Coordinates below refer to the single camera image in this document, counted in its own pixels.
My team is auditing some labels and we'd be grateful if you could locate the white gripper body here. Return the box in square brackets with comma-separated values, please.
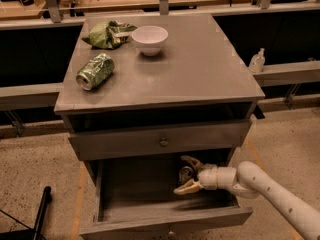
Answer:
[197, 164, 218, 190]

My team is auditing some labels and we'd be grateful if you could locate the closed grey top drawer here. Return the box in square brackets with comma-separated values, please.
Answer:
[69, 119, 251, 160]

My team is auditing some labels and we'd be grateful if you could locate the round metal top drawer knob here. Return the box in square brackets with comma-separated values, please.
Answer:
[159, 137, 169, 147]

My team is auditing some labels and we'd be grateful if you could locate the clear sanitizer pump bottle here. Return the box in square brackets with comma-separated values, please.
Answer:
[249, 48, 265, 73]

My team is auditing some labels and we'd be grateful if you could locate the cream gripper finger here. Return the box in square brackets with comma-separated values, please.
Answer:
[174, 179, 202, 195]
[181, 155, 203, 172]

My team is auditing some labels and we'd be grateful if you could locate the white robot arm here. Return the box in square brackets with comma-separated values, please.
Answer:
[174, 155, 320, 240]

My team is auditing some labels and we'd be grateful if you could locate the white ceramic bowl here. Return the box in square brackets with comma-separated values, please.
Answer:
[132, 26, 169, 56]

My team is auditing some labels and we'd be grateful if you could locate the round metal drawer knob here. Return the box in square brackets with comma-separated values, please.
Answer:
[159, 137, 169, 147]
[168, 230, 176, 238]

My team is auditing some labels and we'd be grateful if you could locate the white green 7up can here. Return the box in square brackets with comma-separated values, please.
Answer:
[179, 166, 195, 185]

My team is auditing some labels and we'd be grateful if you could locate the crushed green soda can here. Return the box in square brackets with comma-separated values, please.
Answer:
[76, 53, 115, 91]

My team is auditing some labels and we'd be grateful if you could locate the open grey middle drawer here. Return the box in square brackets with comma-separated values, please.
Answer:
[80, 153, 253, 240]

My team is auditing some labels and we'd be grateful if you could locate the grey wooden drawer cabinet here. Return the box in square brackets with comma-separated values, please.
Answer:
[54, 14, 266, 240]

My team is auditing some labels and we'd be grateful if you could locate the green chip bag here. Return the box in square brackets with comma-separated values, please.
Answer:
[82, 20, 137, 50]

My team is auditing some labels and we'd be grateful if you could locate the round metal middle drawer knob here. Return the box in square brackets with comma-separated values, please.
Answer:
[168, 230, 176, 238]

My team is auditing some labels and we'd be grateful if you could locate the black pole stand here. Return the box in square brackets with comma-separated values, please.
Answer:
[0, 186, 52, 240]

